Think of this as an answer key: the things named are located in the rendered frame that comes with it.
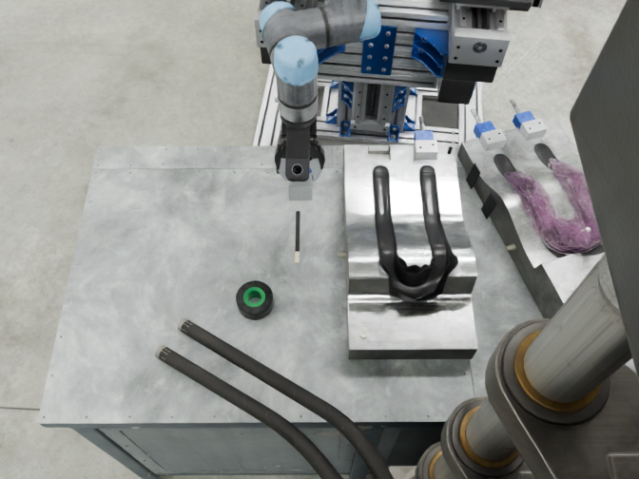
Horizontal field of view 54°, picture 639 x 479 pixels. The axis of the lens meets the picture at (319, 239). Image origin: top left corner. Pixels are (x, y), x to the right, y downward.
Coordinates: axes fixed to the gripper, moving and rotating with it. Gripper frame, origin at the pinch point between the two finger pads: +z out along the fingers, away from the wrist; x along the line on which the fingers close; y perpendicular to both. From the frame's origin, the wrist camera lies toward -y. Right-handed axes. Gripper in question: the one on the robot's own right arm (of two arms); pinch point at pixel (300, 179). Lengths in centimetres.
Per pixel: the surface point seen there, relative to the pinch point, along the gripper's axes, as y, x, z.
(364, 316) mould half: -28.5, -13.4, 9.0
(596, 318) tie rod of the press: -64, -22, -74
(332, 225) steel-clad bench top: -2.6, -7.1, 15.1
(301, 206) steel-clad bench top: 2.7, 0.1, 15.1
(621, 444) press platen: -69, -29, -59
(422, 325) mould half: -30.4, -25.2, 9.0
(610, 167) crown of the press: -62, -17, -89
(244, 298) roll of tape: -23.1, 12.0, 11.6
